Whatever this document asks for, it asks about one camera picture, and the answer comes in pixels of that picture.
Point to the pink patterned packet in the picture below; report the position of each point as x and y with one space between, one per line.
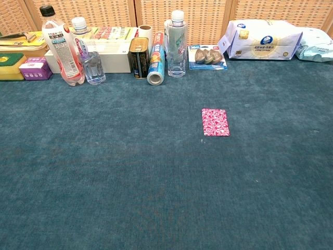
216 122

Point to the blue plastic wrap box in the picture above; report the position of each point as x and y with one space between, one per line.
156 62

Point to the teal felt table mat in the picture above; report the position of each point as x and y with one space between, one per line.
104 156

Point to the tall clear bottle white cap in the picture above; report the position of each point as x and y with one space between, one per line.
177 52

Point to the blue blister pack of hooks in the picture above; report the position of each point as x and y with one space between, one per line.
205 57

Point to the long white carton box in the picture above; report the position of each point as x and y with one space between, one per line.
114 60

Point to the small clear water bottle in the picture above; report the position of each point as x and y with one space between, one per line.
93 67

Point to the woven rattan folding screen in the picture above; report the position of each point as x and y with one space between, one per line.
203 15

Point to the pink drink bottle black cap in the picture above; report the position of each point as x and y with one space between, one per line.
65 57

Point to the white tissue pack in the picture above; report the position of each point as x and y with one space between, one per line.
265 39

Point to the small purple box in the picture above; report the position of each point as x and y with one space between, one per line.
33 70

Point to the green yellow scouring sponge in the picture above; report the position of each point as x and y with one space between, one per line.
10 65

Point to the light blue wet wipes pack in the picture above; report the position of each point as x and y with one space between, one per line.
317 44

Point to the yellow razor blister package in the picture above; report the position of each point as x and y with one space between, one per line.
15 43

